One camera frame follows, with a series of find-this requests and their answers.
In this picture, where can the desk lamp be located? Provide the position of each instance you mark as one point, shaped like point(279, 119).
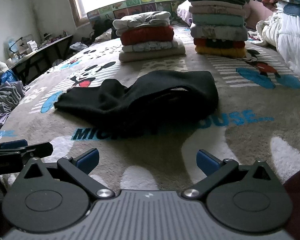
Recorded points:
point(15, 45)

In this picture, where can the person's maroon clothing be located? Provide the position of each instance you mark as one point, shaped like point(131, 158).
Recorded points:
point(298, 200)

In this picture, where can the white purple pillow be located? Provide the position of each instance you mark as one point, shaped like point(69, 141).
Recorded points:
point(183, 12)

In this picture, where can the pinkish cream printed folded garment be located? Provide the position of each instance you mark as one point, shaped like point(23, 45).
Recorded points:
point(217, 12)

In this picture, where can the yellow folded sweater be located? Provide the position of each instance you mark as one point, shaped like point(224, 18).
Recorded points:
point(220, 52)

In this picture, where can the pale blue printed folded garment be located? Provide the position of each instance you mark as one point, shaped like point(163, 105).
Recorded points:
point(150, 46)

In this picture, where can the red folded sweater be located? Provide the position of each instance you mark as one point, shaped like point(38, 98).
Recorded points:
point(147, 34)

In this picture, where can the red and black folded garment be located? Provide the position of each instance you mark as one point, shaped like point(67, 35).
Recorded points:
point(220, 43)

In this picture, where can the printed cartoon blanket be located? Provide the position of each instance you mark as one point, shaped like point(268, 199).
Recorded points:
point(165, 150)

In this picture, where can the crumpled grey cloth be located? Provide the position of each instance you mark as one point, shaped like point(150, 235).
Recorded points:
point(78, 46)

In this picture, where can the colourful tiled foam mat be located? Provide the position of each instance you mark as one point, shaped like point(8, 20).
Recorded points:
point(140, 5)

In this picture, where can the white quilt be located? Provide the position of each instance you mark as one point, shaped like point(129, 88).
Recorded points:
point(290, 45)

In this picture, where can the beige folded garment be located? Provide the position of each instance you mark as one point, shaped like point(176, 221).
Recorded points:
point(152, 55)

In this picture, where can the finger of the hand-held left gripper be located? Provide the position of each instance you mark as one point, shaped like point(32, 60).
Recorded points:
point(37, 150)
point(13, 144)

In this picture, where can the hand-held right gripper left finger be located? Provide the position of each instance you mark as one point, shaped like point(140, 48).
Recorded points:
point(88, 160)

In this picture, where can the white box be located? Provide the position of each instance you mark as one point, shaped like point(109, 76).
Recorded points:
point(32, 45)

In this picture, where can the white folded garment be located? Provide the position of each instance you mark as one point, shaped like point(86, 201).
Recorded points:
point(140, 17)

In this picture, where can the black desk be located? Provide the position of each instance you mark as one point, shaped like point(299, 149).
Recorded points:
point(40, 55)

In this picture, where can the blue plastic bag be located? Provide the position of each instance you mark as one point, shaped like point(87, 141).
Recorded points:
point(8, 77)

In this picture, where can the dark crumpled clothes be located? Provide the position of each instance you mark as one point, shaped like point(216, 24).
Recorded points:
point(101, 28)

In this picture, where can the pile of grey clothes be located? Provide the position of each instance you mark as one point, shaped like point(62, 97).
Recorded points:
point(3, 102)

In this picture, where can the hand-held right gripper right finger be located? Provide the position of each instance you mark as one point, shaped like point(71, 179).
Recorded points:
point(207, 162)

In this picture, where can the grey printed folded garment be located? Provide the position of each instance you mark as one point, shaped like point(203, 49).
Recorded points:
point(217, 32)

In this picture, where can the pink pillow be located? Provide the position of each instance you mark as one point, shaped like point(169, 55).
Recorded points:
point(257, 15)

